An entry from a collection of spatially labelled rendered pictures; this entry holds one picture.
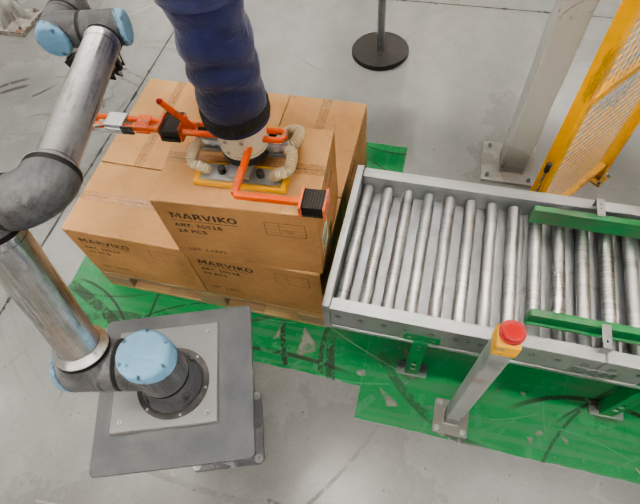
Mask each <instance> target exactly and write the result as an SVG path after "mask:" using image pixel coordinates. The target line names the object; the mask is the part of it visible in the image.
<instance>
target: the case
mask: <svg viewBox="0 0 640 504"><path fill-rule="evenodd" d="M304 130H305V136H304V139H303V142H302V144H301V145H300V147H299V148H298V152H297V153H298V162H297V165H296V170H294V173H292V176H291V178H290V182H289V185H288V189H287V193H286V194H280V193H271V192H261V191H252V190H242V189H240V190H239V191H243V192H252V193H261V194H271V195H280V196H290V197H299V198H300V195H301V191H302V187H303V186H305V188H309V189H319V190H326V191H327V189H329V191H330V202H329V207H328V211H327V216H326V220H325V221H323V219H319V218H310V217H301V218H299V216H298V211H297V207H298V206H292V205H283V204H274V203H265V202H256V201H247V200H238V199H234V197H233V196H232V195H231V189H232V188H223V187H214V186H204V185H195V184H193V179H194V176H195V174H196V171H197V170H194V169H191V168H190V166H188V165H187V161H186V159H187V158H186V156H187V151H188V148H189V146H190V144H191V142H192V141H194V139H196V136H186V138H185V140H184V142H182V141H181V143H176V142H173V145H172V147H171V149H170V152H169V154H168V156H167V159H166V161H165V164H164V166H163V168H162V171H161V173H160V175H159V178H158V180H157V182H156V185H155V187H154V189H153V192H152V194H151V196H150V199H149V201H150V202H151V204H152V206H153V207H154V209H155V211H156V212H157V214H158V216H159V217H160V219H161V220H162V222H163V224H164V225H165V227H166V229H167V230H168V232H169V234H170V235H171V237H172V238H173V240H174V242H175V243H176V245H177V247H178V248H179V250H180V252H181V253H182V255H183V256H184V257H192V258H200V259H209V260H217V261H225V262H233V263H241V264H250V265H258V266H266V267H274V268H282V269H290V270H299V271H307V272H315V273H323V271H324V266H325V261H326V256H327V251H328V245H329V240H330V235H331V230H332V225H333V219H334V214H335V209H336V204H337V199H338V184H337V167H336V151H335V134H334V130H321V129H309V128H304ZM198 159H199V160H200V159H201V160H203V161H213V162H224V163H229V162H228V161H227V160H226V159H225V157H224V155H223V152H216V151H205V150H201V151H200V152H199V155H198ZM285 162H286V158H280V157H269V156H266V158H265V159H264V160H262V161H261V162H259V163H257V164H255V165H254V166H264V167H275V168H279V167H283V166H284V164H285Z"/></svg>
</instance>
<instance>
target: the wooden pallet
mask: <svg viewBox="0 0 640 504"><path fill-rule="evenodd" d="M101 272H102V273H103V274H104V275H105V276H106V277H107V279H108V280H109V281H110V282H111V283H112V284H116V285H121V286H126V287H131V288H136V289H140V290H145V291H150V292H155V293H160V294H165V295H170V296H175V297H180V298H185V299H190V300H195V301H200V302H204V303H209V304H214V305H219V306H224V307H238V306H246V305H247V306H248V307H250V308H251V312H254V313H259V314H264V315H269V316H273V317H278V318H283V319H288V320H293V321H298V322H303V323H308V324H313V325H318V326H323V327H326V326H325V324H324V318H323V315H321V314H316V313H311V312H306V311H301V310H296V309H291V308H286V307H281V306H276V305H271V304H266V303H261V302H256V301H251V300H246V299H241V298H236V297H231V296H226V295H221V294H216V293H211V292H209V291H208V292H205V291H200V290H195V289H190V288H185V287H180V286H175V285H170V284H165V283H160V282H155V281H150V280H145V279H140V278H135V277H130V276H125V275H120V274H115V273H110V272H105V271H101Z"/></svg>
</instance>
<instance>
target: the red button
mask: <svg viewBox="0 0 640 504"><path fill-rule="evenodd" d="M499 336H500V338H501V339H502V340H503V341H504V342H505V343H506V344H508V345H512V346H517V345H520V344H522V343H523V342H524V341H525V339H526V337H527V331H526V329H525V327H524V326H523V324H521V323H520V322H518V321H516V320H506V321H504V322H503V323H502V324H501V325H500V327H499Z"/></svg>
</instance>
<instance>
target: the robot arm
mask: <svg viewBox="0 0 640 504"><path fill-rule="evenodd" d="M34 35H35V38H36V41H37V43H38V44H39V45H40V46H41V47H42V48H43V49H44V50H45V51H47V52H48V53H50V54H52V55H55V56H60V57H63V56H67V55H68V56H67V57H66V61H65V62H64V63H65V64H67V65H68V66H69V67H70V70H69V72H68V74H67V77H66V79H65V81H64V84H63V86H62V89H61V91H60V93H59V96H58V98H57V100H56V103H55V105H54V108H53V110H52V112H51V115H50V117H49V119H48V122H47V124H46V126H45V129H44V131H43V134H42V136H41V138H40V141H39V143H38V145H37V148H36V150H35V151H32V152H29V153H27V154H26V155H25V156H24V157H23V158H22V160H21V163H20V164H19V166H17V167H16V168H15V169H13V170H12V171H9V172H7V173H0V285H1V286H2V287H3V288H4V289H5V291H6V292H7V293H8V294H9V296H10V297H11V298H12V299H13V300H14V302H15V303H16V304H17V305H18V307H19V308H20V309H21V310H22V312H23V313H24V314H25V315H26V316H27V318H28V319H29V320H30V321H31V323H32V324H33V325H34V326H35V328H36V329H37V330H38V331H39V332H40V334H41V335H42V336H43V337H44V339H45V340H46V341H47V342H48V344H49V345H50V346H51V347H52V349H53V351H52V353H51V356H50V360H49V363H51V367H49V374H50V378H51V380H52V382H53V384H54V385H55V386H56V387H57V388H58V389H59V390H61V391H65V392H72V393H80V392H121V391H142V394H143V397H144V399H145V401H146V402H147V404H148V405H149V406H151V407H152V408H153V409H155V410H156V411H159V412H162V413H175V412H178V411H181V410H183V409H185V408H186V407H188V406H189V405H190V404H191V403H192V402H193V401H194V400H195V399H196V398H197V396H198V395H199V393H200V391H201V388H202V384H203V373H202V369H201V367H200V365H199V364H198V362H197V361H196V360H195V359H194V358H193V357H191V356H190V355H188V354H186V353H182V352H180V351H179V350H178V349H177V348H176V346H175V345H174V344H173V342H172V341H171V340H170V339H169V338H168V337H167V336H165V335H163V334H162V333H160V332H158V331H155V330H147V329H144V330H139V331H136V332H133V333H131V334H130V335H128V336H127V337H126V338H110V336H109V335H108V333H107V332H106V330H105V329H104V328H102V327H101V326H98V325H94V324H92V323H91V322H90V320H89V319H88V317H87V316H86V314H85V313H84V311H83V310H82V308H81V307H80V305H79V304H78V302H77V301H76V299H75V298H74V296H73V295H72V293H71V292H70V290H69V289H68V287H67V286H66V284H65V283H64V281H63V280H62V278H61V277H60V275H59V274H58V272H57V271H56V269H55V268H54V266H53V265H52V263H51V262H50V260H49V259H48V257H47V256H46V254H45V253H44V251H43V250H42V248H41V247H40V245H39V244H38V242H37V241H36V239H35V238H34V236H33V235H32V233H31V232H30V230H29V229H31V228H34V227H36V226H38V225H40V224H43V223H45V222H46V221H48V220H50V219H51V218H53V217H54V216H56V215H57V214H58V213H60V212H61V211H62V210H64V209H65V208H66V207H67V206H68V205H69V204H70V203H71V202H72V201H73V199H74V198H75V197H76V196H77V194H78V192H79V190H80V188H81V185H82V182H83V173H82V171H81V169H80V168H79V166H80V163H81V160H82V157H83V155H84V152H85V149H86V146H87V143H88V140H89V137H90V134H91V132H92V129H93V126H94V123H95V120H96V117H97V114H98V111H99V109H100V106H102V107H103V108H105V102H104V99H107V98H111V97H113V92H112V91H111V90H110V89H108V88H107V86H108V83H109V80H110V79H111V80H117V79H116V77H115V74H116V75H118V76H122V77H123V76H124V75H123V73H122V70H128V68H127V67H124V66H123V65H125V63H124V61H123V59H122V57H121V55H120V51H121V49H122V46H129V45H132V44H133V41H134V33H133V28H132V24H131V21H130V18H129V16H128V14H127V13H126V11H125V10H124V9H122V8H113V7H111V8H101V9H91V7H90V5H89V3H88V1H87V0H48V2H47V4H46V6H45V8H44V10H43V13H42V15H41V17H40V19H39V21H38V22H37V23H36V28H35V32H34ZM73 48H78V50H77V51H75V52H72V50H73ZM71 52H72V53H71ZM118 55H119V56H120V58H121V60H122V62H121V61H120V59H119V57H118Z"/></svg>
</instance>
